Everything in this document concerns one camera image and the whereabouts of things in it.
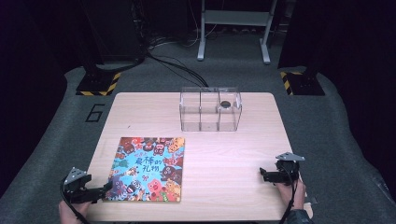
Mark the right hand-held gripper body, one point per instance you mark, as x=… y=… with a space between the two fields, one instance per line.
x=289 y=169

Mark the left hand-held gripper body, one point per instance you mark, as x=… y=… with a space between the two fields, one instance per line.
x=76 y=186

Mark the colourful cartoon picture book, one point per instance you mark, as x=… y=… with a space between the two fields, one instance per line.
x=146 y=168

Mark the clear acrylic divided box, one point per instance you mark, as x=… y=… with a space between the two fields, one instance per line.
x=199 y=123

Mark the person's left hand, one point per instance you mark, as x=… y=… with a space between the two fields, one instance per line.
x=71 y=214

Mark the grey carpet mat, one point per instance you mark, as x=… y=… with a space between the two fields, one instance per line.
x=314 y=124

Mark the small black round object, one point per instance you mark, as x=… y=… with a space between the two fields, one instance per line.
x=225 y=104

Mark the black stand with striped base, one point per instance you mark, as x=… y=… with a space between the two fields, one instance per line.
x=99 y=84
x=303 y=84

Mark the white metal stand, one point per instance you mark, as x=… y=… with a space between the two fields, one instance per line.
x=236 y=18

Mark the black cabinet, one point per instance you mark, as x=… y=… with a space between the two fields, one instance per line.
x=118 y=31

